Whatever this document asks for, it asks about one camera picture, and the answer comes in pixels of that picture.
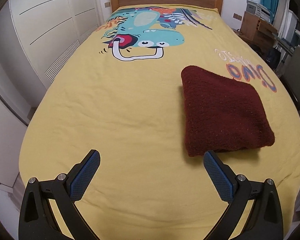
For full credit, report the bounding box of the dark red knit sweater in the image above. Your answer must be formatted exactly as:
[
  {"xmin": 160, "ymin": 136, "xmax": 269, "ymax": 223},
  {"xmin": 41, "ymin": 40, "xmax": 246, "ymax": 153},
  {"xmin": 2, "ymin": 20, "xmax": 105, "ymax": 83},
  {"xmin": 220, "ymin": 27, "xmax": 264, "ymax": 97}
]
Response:
[{"xmin": 181, "ymin": 66, "xmax": 275, "ymax": 157}]

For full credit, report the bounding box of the grey desk chair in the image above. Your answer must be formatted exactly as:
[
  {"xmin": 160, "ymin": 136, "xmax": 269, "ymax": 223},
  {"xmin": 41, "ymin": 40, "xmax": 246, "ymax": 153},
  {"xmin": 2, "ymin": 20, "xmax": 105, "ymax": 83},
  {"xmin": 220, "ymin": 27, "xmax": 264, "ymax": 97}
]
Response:
[{"xmin": 280, "ymin": 47, "xmax": 300, "ymax": 111}]

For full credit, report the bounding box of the yellow dinosaur bedspread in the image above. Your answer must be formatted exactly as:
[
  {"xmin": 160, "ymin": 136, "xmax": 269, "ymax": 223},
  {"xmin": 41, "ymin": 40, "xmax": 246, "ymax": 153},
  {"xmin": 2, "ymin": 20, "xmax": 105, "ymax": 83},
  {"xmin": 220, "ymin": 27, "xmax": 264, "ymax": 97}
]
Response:
[{"xmin": 19, "ymin": 5, "xmax": 300, "ymax": 239}]

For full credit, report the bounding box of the black backpack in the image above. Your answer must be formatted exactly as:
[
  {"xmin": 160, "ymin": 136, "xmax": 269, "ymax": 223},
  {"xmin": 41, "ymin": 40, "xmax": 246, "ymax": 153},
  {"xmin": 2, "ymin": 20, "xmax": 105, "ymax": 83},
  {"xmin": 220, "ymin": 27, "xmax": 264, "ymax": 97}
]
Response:
[{"xmin": 266, "ymin": 48, "xmax": 281, "ymax": 70}]

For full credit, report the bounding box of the white desk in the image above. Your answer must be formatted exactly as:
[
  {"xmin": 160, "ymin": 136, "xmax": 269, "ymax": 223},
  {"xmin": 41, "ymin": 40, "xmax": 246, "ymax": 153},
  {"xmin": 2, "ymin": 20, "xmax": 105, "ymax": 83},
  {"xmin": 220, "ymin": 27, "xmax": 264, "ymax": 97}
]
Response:
[{"xmin": 272, "ymin": 33, "xmax": 295, "ymax": 56}]

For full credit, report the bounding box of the wooden nightstand cabinet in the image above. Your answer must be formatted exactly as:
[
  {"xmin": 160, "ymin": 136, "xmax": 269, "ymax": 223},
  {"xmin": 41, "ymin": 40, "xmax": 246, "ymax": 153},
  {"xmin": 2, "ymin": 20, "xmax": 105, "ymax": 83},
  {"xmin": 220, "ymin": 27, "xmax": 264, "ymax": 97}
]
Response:
[{"xmin": 235, "ymin": 11, "xmax": 278, "ymax": 53}]

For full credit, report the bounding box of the white wardrobe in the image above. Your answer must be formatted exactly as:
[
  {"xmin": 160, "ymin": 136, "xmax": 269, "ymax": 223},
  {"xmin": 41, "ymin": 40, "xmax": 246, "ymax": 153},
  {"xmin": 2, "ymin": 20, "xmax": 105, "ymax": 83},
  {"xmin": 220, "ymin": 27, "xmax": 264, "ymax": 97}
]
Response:
[{"xmin": 0, "ymin": 0, "xmax": 99, "ymax": 192}]

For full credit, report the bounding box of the grey storage box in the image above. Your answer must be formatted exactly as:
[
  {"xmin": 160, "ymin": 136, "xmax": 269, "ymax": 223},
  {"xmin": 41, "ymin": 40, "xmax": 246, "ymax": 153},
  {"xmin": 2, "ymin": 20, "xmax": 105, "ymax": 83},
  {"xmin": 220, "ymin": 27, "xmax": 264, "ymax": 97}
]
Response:
[{"xmin": 246, "ymin": 0, "xmax": 271, "ymax": 23}]

